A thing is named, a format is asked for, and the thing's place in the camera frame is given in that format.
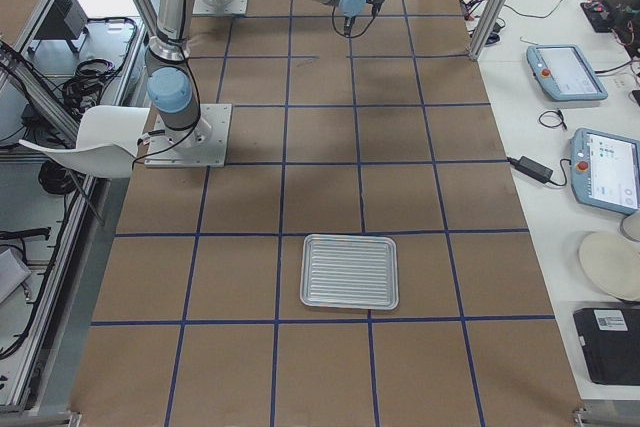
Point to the ribbed metal tray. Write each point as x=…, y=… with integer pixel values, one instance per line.
x=349, y=272

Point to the white plate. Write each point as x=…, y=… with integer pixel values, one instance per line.
x=612, y=264

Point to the upper blue teach pendant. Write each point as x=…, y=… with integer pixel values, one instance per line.
x=564, y=74

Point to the white plastic chair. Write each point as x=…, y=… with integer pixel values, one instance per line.
x=106, y=143

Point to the black laptop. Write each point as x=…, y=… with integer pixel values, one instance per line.
x=609, y=339

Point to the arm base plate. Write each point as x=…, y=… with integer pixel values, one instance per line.
x=220, y=8
x=205, y=146

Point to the black power adapter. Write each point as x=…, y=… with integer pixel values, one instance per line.
x=531, y=169

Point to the blue teach pendant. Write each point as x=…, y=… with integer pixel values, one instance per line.
x=605, y=170
x=564, y=74

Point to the lower blue teach pendant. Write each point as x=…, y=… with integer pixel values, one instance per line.
x=605, y=170

